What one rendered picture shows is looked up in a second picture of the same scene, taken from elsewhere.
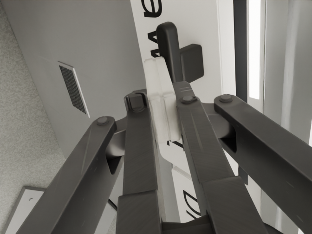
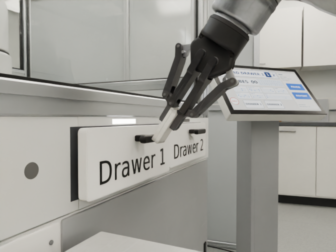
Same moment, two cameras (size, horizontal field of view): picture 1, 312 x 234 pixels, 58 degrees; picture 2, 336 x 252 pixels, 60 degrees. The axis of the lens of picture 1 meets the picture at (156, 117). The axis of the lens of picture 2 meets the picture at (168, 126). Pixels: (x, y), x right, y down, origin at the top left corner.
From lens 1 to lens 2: 0.44 m
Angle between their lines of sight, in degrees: 49
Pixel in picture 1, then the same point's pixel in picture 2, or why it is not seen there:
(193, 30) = (131, 140)
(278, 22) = (118, 110)
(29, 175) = not seen: outside the picture
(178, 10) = (127, 149)
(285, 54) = (124, 107)
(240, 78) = not seen: hidden behind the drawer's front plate
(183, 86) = (162, 116)
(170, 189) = (175, 177)
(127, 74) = (140, 218)
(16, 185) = not seen: outside the picture
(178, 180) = (172, 162)
